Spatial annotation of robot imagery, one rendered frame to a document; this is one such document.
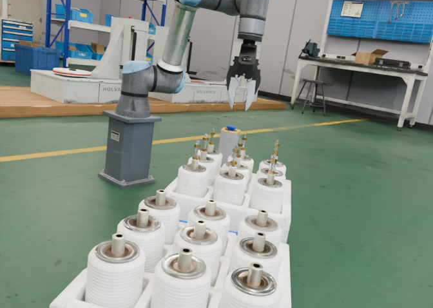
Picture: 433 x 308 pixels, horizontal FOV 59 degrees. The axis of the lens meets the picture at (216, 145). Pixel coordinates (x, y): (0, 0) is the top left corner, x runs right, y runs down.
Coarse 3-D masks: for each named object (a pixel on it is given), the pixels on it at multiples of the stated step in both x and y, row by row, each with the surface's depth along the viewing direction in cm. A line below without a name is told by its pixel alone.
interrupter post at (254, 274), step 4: (252, 264) 62; (256, 264) 62; (260, 264) 62; (252, 268) 61; (256, 268) 61; (260, 268) 61; (252, 272) 61; (256, 272) 61; (260, 272) 61; (248, 276) 62; (252, 276) 61; (256, 276) 61; (260, 276) 61; (248, 280) 62; (252, 280) 61; (256, 280) 61; (260, 280) 62; (252, 284) 61; (256, 284) 61
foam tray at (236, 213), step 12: (252, 180) 138; (288, 180) 144; (168, 192) 115; (288, 192) 131; (180, 204) 113; (192, 204) 112; (204, 204) 112; (216, 204) 111; (228, 204) 112; (288, 204) 119; (180, 216) 114; (240, 216) 110; (276, 216) 109; (288, 216) 110; (288, 228) 108
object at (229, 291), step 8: (232, 272) 64; (224, 280) 63; (224, 288) 62; (232, 288) 60; (280, 288) 63; (224, 296) 61; (232, 296) 59; (240, 296) 58; (248, 296) 58; (256, 296) 58; (264, 296) 59; (272, 296) 59; (280, 296) 61; (224, 304) 61; (232, 304) 59; (240, 304) 58; (248, 304) 58; (256, 304) 58; (264, 304) 58; (272, 304) 59
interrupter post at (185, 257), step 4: (184, 248) 64; (188, 248) 64; (180, 252) 62; (184, 252) 62; (188, 252) 63; (192, 252) 63; (180, 256) 62; (184, 256) 62; (188, 256) 62; (180, 260) 63; (184, 260) 62; (188, 260) 62; (180, 264) 63; (184, 264) 62; (188, 264) 63; (180, 268) 63; (184, 268) 63; (188, 268) 63
